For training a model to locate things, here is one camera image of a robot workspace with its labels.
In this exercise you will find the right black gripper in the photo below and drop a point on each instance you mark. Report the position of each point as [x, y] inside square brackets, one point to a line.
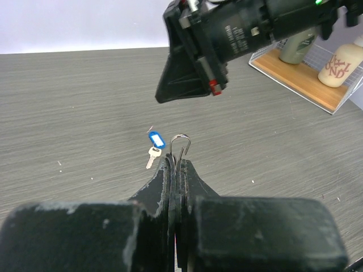
[202, 42]

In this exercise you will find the large metal keyring with keys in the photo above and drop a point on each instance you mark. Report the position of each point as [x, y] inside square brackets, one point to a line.
[184, 148]

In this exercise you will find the grey cup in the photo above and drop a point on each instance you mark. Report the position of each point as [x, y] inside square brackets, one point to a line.
[297, 46]

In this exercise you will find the cream bottle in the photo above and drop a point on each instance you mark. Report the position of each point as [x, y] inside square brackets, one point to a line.
[342, 64]

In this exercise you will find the key with blue tag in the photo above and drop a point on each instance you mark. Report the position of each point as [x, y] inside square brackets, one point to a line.
[155, 151]

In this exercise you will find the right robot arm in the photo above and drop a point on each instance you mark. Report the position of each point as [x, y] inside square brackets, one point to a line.
[291, 17]

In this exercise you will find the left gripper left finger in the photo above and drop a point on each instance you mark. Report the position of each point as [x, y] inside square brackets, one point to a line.
[132, 235]

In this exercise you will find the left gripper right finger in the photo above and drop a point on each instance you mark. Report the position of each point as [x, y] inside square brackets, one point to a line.
[218, 233]

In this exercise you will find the white wire shelf rack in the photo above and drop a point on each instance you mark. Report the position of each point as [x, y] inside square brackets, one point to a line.
[302, 78]

